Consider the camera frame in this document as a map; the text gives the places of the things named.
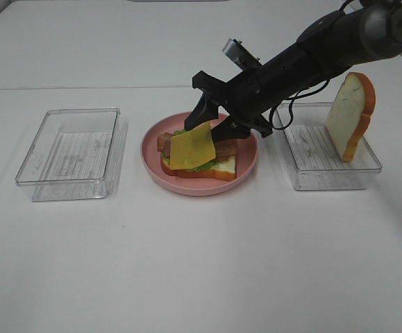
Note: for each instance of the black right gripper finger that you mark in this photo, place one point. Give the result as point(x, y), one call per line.
point(229, 129)
point(205, 110)

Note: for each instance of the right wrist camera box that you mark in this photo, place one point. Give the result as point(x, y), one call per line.
point(239, 55)

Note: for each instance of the clear plastic tray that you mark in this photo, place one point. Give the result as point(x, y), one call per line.
point(311, 160)
point(75, 155)

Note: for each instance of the clear left plastic tray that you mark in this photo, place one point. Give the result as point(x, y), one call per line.
point(75, 155)

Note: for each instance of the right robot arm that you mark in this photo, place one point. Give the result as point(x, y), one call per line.
point(326, 49)

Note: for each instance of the white bread slice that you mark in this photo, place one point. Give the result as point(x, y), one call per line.
point(220, 170)

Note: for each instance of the green lettuce leaf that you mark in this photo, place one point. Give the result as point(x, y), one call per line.
point(204, 166)

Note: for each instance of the pink round plate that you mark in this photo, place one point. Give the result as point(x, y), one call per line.
point(247, 155)

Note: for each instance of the clear right plastic tray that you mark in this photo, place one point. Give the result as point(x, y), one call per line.
point(311, 160)

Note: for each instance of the tray bacon strip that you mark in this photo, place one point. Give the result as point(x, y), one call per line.
point(226, 148)
point(164, 143)

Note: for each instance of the yellow cheese slice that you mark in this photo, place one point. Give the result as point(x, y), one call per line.
point(192, 147)

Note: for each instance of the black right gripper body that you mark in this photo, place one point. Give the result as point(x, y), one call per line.
point(250, 93)

